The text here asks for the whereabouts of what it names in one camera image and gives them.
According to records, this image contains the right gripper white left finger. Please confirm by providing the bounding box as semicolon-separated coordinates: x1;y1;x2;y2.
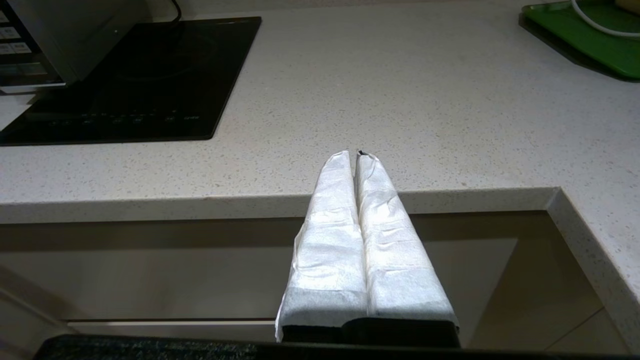
274;150;370;343

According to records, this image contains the green tray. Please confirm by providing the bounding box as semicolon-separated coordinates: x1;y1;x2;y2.
519;0;640;82

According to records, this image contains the beige cabinet door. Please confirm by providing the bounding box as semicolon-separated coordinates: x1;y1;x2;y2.
467;210;632;356
0;212;521;346

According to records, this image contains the silver Panasonic microwave oven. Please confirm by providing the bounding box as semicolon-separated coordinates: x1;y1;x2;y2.
0;0;151;96

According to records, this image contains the black induction cooktop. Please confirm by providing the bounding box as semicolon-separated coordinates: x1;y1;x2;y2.
0;16;263;147

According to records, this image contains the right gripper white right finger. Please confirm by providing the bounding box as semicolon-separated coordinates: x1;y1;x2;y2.
354;152;460;333

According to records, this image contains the white power cable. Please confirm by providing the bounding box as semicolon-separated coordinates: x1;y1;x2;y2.
570;0;640;39

